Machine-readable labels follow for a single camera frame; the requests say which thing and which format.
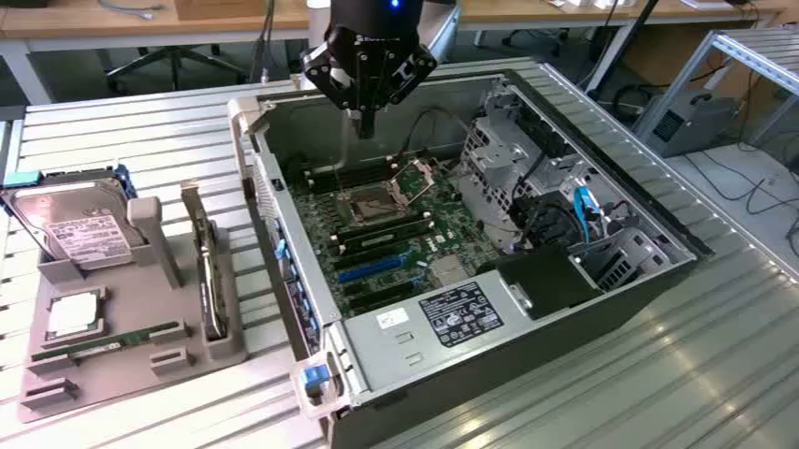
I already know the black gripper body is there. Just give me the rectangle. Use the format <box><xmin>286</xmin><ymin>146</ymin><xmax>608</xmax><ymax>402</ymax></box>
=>
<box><xmin>321</xmin><ymin>0</ymin><xmax>426</xmax><ymax>113</ymax></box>

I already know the green graphics card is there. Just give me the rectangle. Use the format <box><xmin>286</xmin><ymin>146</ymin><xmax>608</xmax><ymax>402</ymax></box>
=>
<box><xmin>178</xmin><ymin>181</ymin><xmax>230</xmax><ymax>340</ymax></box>

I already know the black office chair base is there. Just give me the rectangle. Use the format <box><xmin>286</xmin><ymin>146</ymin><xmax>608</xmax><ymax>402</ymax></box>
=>
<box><xmin>473</xmin><ymin>27</ymin><xmax>571</xmax><ymax>58</ymax></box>
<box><xmin>102</xmin><ymin>44</ymin><xmax>248</xmax><ymax>93</ymax></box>

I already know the cardboard box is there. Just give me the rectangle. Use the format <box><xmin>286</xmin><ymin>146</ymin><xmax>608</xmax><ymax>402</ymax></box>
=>
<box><xmin>173</xmin><ymin>0</ymin><xmax>276</xmax><ymax>22</ymax></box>

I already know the silver drive cage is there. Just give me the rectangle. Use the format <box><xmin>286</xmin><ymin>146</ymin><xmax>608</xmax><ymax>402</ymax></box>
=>
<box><xmin>457</xmin><ymin>116</ymin><xmax>585</xmax><ymax>235</ymax></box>

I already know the metal socket cover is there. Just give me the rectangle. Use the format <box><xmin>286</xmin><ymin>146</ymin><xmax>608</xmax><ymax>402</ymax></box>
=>
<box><xmin>385</xmin><ymin>158</ymin><xmax>442</xmax><ymax>207</ymax></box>

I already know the CPU socket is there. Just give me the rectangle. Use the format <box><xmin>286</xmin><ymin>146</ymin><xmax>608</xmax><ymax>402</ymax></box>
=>
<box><xmin>345</xmin><ymin>186</ymin><xmax>400</xmax><ymax>225</ymax></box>

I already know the black stand pole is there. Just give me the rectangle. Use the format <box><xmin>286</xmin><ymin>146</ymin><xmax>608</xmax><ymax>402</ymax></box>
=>
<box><xmin>585</xmin><ymin>0</ymin><xmax>661</xmax><ymax>94</ymax></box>

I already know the green RAM stick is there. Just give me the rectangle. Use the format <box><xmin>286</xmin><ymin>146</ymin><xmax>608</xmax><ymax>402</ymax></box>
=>
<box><xmin>340</xmin><ymin>219</ymin><xmax>433</xmax><ymax>250</ymax></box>
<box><xmin>29</xmin><ymin>322</ymin><xmax>184</xmax><ymax>364</ymax></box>

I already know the green motherboard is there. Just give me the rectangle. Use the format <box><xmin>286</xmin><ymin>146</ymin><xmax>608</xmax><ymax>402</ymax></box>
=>
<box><xmin>289</xmin><ymin>156</ymin><xmax>500</xmax><ymax>317</ymax></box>

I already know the black expansion slot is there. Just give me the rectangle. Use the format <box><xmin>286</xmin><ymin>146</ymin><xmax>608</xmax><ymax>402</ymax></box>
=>
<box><xmin>332</xmin><ymin>246</ymin><xmax>406</xmax><ymax>273</ymax></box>

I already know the blue expansion slot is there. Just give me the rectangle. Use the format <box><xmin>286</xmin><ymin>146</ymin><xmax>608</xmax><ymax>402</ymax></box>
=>
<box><xmin>338</xmin><ymin>260</ymin><xmax>417</xmax><ymax>282</ymax></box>

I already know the silver chipset heatsink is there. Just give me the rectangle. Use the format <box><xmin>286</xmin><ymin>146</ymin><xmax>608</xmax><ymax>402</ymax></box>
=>
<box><xmin>428</xmin><ymin>258</ymin><xmax>470</xmax><ymax>287</ymax></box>

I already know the grey box unit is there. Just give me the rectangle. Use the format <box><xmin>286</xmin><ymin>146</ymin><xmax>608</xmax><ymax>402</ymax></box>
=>
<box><xmin>633</xmin><ymin>88</ymin><xmax>744</xmax><ymax>158</ymax></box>

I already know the black plastic air shroud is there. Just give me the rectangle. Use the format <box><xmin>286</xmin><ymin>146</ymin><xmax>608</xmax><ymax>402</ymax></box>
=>
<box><xmin>496</xmin><ymin>246</ymin><xmax>605</xmax><ymax>322</ymax></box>

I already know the hard disk in blue carrier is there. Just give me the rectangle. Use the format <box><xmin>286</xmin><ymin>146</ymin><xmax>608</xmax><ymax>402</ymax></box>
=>
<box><xmin>0</xmin><ymin>161</ymin><xmax>140</xmax><ymax>273</ymax></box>

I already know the silver disk bay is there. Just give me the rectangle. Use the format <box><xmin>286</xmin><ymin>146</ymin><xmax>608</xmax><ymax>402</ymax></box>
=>
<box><xmin>571</xmin><ymin>228</ymin><xmax>699</xmax><ymax>294</ymax></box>

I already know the aluminium profile rack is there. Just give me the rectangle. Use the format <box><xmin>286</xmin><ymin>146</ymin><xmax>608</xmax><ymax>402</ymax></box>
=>
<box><xmin>641</xmin><ymin>25</ymin><xmax>799</xmax><ymax>141</ymax></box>

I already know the silver power supply unit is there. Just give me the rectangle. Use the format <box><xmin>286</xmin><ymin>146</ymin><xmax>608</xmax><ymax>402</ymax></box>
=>
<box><xmin>336</xmin><ymin>278</ymin><xmax>537</xmax><ymax>394</ymax></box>

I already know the blue case latch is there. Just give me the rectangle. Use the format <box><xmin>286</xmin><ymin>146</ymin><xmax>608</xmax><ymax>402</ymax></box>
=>
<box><xmin>298</xmin><ymin>366</ymin><xmax>330</xmax><ymax>390</ymax></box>

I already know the silver CPU chip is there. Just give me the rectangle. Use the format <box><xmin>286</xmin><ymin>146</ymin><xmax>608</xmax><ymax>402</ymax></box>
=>
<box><xmin>44</xmin><ymin>293</ymin><xmax>106</xmax><ymax>339</ymax></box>

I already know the open black PC case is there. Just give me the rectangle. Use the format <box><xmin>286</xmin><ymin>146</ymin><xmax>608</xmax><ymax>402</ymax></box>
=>
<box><xmin>226</xmin><ymin>68</ymin><xmax>716</xmax><ymax>449</ymax></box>

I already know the grey parts rack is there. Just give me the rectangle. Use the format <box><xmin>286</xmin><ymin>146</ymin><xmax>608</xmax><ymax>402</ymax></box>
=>
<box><xmin>14</xmin><ymin>196</ymin><xmax>250</xmax><ymax>425</ymax></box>

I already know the grey network cable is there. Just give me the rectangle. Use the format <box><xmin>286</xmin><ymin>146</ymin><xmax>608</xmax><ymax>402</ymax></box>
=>
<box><xmin>96</xmin><ymin>0</ymin><xmax>166</xmax><ymax>21</ymax></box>

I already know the black wire bundle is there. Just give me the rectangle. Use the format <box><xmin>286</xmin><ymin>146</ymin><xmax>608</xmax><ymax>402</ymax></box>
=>
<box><xmin>508</xmin><ymin>194</ymin><xmax>579</xmax><ymax>249</ymax></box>

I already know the blue SATA wire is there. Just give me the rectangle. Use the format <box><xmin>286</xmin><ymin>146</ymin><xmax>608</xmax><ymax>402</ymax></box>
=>
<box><xmin>571</xmin><ymin>185</ymin><xmax>601</xmax><ymax>245</ymax></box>

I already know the wooden desk with white frame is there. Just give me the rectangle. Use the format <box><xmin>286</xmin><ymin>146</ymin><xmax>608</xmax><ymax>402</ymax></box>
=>
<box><xmin>457</xmin><ymin>0</ymin><xmax>788</xmax><ymax>94</ymax></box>
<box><xmin>0</xmin><ymin>0</ymin><xmax>313</xmax><ymax>107</ymax></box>

